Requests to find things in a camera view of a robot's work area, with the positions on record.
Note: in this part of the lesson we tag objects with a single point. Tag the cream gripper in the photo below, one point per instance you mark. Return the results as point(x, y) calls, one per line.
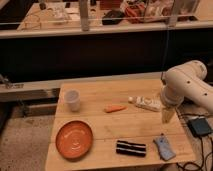
point(167, 114)

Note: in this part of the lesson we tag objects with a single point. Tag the red object on shelf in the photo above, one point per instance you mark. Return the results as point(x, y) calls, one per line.
point(135, 13)

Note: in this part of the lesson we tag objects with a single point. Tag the white plastic bottle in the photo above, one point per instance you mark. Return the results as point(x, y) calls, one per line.
point(145, 103)

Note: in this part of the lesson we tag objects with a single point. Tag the orange plate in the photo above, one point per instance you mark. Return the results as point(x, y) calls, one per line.
point(74, 139)

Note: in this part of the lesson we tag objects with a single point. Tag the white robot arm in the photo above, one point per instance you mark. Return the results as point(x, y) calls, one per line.
point(185, 81)

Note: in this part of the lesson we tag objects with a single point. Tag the black power box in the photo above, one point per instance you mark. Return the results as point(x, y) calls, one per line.
point(199, 127)

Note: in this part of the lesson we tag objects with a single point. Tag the metal rail beam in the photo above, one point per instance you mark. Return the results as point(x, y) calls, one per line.
point(30, 90)

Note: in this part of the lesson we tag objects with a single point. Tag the black bag on shelf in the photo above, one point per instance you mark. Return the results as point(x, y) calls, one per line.
point(112, 17)

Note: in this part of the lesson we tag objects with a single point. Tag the translucent plastic cup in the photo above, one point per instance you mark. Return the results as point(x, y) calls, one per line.
point(72, 99)

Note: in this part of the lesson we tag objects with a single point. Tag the wooden table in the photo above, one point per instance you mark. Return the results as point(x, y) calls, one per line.
point(131, 124)

